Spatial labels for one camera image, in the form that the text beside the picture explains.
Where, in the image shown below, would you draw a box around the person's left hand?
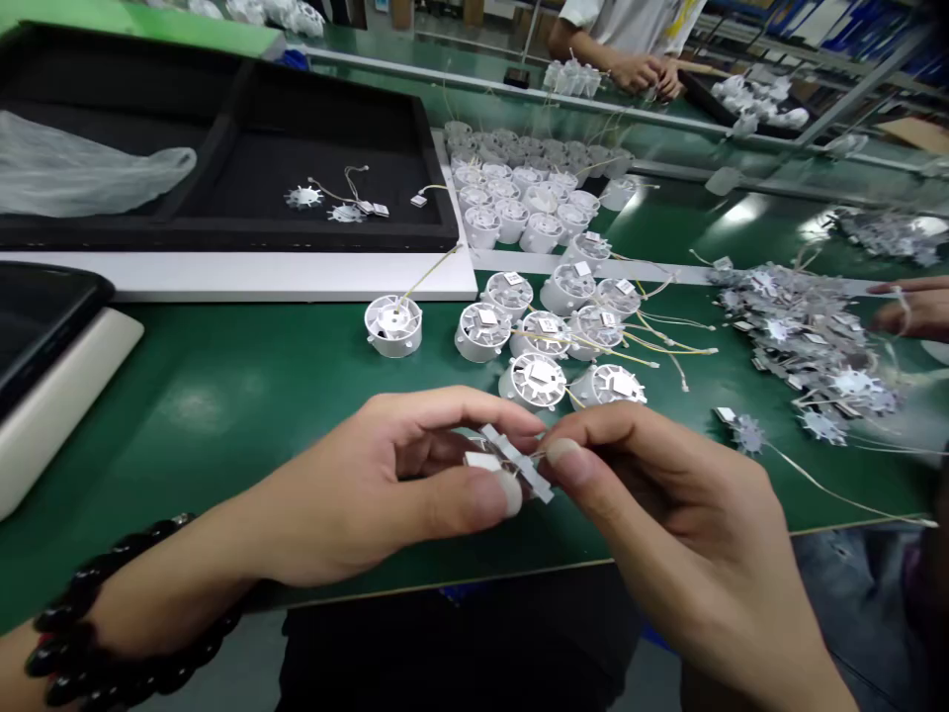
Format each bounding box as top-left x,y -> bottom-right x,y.
194,385 -> 549,592

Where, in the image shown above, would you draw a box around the person's right hand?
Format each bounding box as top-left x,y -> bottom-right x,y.
539,402 -> 833,670

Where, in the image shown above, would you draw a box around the person's body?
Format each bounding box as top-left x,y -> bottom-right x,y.
278,562 -> 647,712

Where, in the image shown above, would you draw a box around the pile of silver heat sinks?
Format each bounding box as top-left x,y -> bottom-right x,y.
708,251 -> 949,454
815,207 -> 949,268

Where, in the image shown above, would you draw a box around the cluster of chip-fitted housings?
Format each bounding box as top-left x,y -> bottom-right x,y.
453,230 -> 719,413

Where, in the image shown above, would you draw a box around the white device with black screen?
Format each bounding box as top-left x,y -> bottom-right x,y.
0,263 -> 146,522

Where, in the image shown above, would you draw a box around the rows of empty white housings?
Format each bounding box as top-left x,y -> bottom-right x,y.
443,121 -> 639,256

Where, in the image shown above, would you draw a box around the black foam tray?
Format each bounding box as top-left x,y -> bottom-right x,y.
0,20 -> 461,253

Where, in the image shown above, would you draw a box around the clear plastic bag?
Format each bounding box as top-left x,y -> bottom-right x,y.
0,111 -> 199,218

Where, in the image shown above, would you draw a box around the black tray with white parts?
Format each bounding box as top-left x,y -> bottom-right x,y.
681,62 -> 817,139

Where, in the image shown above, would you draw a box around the cardboard sheet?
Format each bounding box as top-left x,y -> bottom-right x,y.
874,115 -> 949,157

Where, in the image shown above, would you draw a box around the heap of white plastic parts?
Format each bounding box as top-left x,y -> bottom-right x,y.
185,0 -> 329,37

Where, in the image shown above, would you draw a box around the green plastic board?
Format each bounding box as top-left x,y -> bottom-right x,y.
0,0 -> 288,62

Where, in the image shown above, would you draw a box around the shelf with blue boxes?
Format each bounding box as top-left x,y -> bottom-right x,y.
696,0 -> 949,84

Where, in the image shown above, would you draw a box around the white round housing yellow wire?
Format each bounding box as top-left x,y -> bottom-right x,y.
363,244 -> 465,360

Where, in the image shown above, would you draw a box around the square chip pair with wire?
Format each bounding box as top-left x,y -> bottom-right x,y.
343,164 -> 391,219

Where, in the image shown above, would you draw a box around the aluminium rail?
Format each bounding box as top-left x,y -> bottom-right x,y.
287,43 -> 949,173

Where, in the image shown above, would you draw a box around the group of white wired housings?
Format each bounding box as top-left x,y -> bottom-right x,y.
542,47 -> 606,98

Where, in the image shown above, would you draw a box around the grey metal frame post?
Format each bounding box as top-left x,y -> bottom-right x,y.
800,14 -> 943,146

